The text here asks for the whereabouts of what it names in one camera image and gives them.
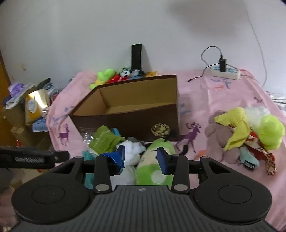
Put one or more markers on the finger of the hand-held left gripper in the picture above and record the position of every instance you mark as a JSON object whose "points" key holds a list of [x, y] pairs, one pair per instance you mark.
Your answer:
{"points": [[61, 155]]}

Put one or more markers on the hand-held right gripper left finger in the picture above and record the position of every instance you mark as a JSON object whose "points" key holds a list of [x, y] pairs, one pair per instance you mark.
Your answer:
{"points": [[120, 156]]}

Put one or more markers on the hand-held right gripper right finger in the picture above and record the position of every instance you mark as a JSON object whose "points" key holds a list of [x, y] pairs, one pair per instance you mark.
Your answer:
{"points": [[162, 161]]}

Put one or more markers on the green plush toy white spots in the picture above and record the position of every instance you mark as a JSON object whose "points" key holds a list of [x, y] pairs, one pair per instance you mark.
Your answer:
{"points": [[148, 160]]}

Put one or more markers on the teal cloth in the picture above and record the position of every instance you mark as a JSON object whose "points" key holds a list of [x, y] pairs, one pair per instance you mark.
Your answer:
{"points": [[89, 169]]}

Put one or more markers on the brown cardboard box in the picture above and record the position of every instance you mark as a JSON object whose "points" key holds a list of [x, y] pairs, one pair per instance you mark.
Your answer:
{"points": [[134, 120]]}

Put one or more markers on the yellow soft cloth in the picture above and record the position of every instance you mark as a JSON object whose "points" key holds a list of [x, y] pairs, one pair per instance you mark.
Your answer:
{"points": [[236, 125]]}

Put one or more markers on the green knitted cloth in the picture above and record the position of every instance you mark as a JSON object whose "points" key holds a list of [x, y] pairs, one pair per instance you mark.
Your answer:
{"points": [[105, 139]]}

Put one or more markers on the stacked cardboard boxes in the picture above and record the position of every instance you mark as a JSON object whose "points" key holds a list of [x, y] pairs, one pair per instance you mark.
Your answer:
{"points": [[20, 131]]}

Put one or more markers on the blue patterned packet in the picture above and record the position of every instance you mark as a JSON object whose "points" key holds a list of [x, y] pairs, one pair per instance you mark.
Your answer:
{"points": [[39, 125]]}

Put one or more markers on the yellow gift bag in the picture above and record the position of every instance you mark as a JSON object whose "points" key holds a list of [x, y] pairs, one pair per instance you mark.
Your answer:
{"points": [[36, 102]]}

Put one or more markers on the mauve bear plush toy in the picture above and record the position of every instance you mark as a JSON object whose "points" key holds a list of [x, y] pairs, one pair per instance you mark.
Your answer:
{"points": [[217, 133]]}

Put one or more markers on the purple tissue pack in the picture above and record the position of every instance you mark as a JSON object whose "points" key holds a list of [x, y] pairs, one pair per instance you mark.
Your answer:
{"points": [[16, 89]]}

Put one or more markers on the pink deer print bed sheet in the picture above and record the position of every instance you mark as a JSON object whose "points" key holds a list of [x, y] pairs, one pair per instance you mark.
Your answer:
{"points": [[201, 100]]}

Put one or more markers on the red plush toy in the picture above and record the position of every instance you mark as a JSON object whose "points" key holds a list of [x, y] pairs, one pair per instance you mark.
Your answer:
{"points": [[115, 78]]}

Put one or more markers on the green frog plush toy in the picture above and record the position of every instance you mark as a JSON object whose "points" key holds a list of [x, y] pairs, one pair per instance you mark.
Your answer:
{"points": [[105, 75]]}

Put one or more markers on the panda plush toy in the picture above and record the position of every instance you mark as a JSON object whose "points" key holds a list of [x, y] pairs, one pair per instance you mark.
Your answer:
{"points": [[126, 73]]}

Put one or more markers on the light blue sock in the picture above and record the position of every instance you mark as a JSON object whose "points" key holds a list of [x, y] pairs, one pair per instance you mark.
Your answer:
{"points": [[249, 159]]}

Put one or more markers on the wooden door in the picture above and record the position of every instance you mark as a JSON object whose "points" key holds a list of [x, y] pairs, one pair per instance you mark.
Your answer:
{"points": [[3, 73]]}

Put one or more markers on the black smartphone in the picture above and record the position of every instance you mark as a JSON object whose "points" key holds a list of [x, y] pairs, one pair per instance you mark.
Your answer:
{"points": [[136, 57]]}

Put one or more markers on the red patterned cloth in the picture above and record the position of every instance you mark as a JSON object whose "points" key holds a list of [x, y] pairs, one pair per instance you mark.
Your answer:
{"points": [[267, 156]]}

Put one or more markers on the white power strip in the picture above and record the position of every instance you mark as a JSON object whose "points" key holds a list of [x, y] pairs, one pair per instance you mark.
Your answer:
{"points": [[228, 73]]}

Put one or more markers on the lime green plush toy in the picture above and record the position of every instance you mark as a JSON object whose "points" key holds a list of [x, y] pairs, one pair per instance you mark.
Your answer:
{"points": [[271, 131]]}

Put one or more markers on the black charger plug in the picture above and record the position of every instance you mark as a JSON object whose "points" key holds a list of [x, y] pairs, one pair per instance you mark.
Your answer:
{"points": [[222, 64]]}

